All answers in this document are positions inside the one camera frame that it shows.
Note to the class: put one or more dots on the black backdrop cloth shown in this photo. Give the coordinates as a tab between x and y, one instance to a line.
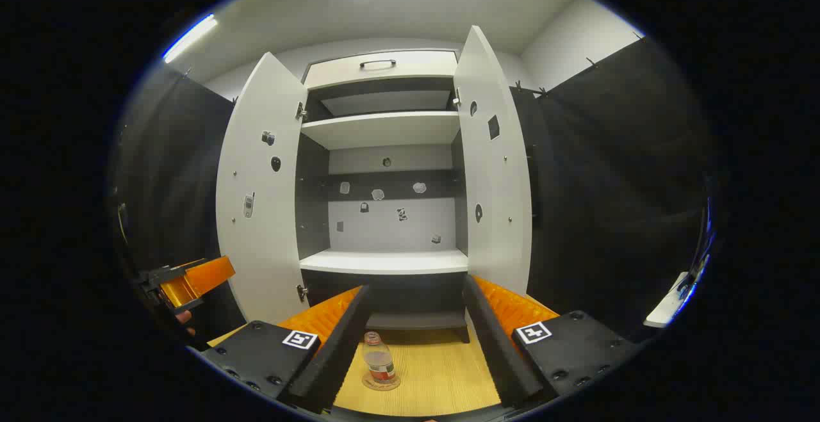
608	185

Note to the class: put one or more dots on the white cabinet drawer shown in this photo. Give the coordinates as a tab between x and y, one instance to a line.
381	71

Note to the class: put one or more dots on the white cabinet door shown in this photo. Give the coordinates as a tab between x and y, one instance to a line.
496	217
262	217

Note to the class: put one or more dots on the clear plastic bottle red label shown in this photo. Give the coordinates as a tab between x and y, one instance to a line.
379	355

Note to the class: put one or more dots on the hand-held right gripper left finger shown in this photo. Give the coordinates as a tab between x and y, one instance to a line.
339	345

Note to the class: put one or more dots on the round wooden coaster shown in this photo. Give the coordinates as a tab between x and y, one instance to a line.
382	385

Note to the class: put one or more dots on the narrow ceiling light strip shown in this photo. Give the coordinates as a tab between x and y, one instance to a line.
189	39

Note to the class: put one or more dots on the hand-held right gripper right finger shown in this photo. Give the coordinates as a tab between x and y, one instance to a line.
496	351

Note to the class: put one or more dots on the white side table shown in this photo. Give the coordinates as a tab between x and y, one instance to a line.
667	303

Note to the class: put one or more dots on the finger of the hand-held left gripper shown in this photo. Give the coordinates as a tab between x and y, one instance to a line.
176	292
211	273

